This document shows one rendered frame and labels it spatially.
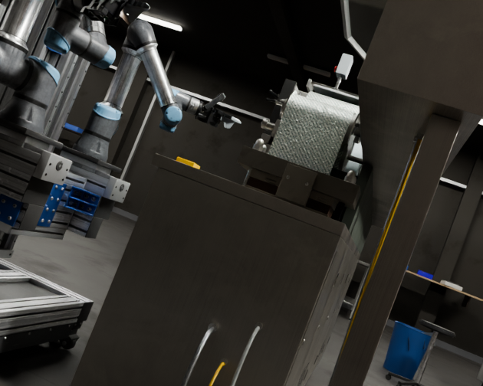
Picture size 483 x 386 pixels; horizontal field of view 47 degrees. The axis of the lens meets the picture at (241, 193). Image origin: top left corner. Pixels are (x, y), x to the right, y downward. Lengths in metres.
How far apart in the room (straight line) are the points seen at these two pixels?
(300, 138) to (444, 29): 0.92
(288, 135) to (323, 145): 0.13
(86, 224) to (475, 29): 1.65
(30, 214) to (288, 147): 0.91
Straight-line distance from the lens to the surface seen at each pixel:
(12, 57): 1.92
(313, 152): 1.97
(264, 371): 1.71
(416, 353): 5.69
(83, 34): 1.75
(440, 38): 1.18
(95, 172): 2.35
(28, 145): 1.92
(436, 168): 1.18
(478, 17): 1.21
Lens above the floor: 0.78
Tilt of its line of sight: 3 degrees up
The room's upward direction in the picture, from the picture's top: 22 degrees clockwise
